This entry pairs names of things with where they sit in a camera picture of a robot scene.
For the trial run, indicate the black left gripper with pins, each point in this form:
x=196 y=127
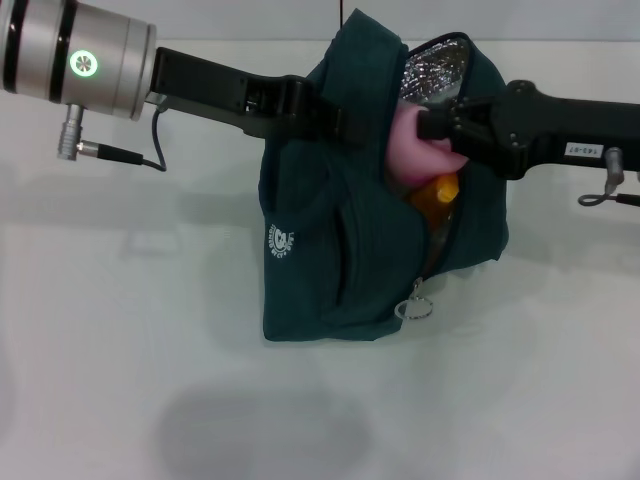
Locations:
x=200 y=85

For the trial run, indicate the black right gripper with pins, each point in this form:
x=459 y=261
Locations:
x=575 y=130

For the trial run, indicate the pink peach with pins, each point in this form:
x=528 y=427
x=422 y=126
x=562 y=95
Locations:
x=405 y=155

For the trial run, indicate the yellow banana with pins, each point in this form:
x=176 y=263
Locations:
x=435 y=200

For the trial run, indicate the dark teal insulated lunch bag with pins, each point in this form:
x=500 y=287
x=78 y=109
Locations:
x=310 y=280

